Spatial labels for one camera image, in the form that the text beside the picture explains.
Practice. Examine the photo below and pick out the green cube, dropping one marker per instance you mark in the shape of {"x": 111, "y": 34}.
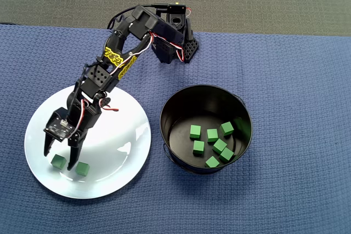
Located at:
{"x": 226, "y": 154}
{"x": 212, "y": 162}
{"x": 58, "y": 161}
{"x": 212, "y": 134}
{"x": 227, "y": 128}
{"x": 219, "y": 146}
{"x": 82, "y": 168}
{"x": 198, "y": 147}
{"x": 195, "y": 131}

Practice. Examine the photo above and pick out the white round plate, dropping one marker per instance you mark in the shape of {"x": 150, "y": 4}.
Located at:
{"x": 109, "y": 149}

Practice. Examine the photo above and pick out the blue woven tablecloth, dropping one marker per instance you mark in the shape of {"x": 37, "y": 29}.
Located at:
{"x": 274, "y": 108}

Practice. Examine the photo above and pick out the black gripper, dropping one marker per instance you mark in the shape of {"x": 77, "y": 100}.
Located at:
{"x": 74, "y": 138}

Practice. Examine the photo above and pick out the black metal bucket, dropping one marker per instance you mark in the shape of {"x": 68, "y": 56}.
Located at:
{"x": 175, "y": 108}

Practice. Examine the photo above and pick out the small wrist camera board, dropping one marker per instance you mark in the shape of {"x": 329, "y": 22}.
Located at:
{"x": 58, "y": 129}

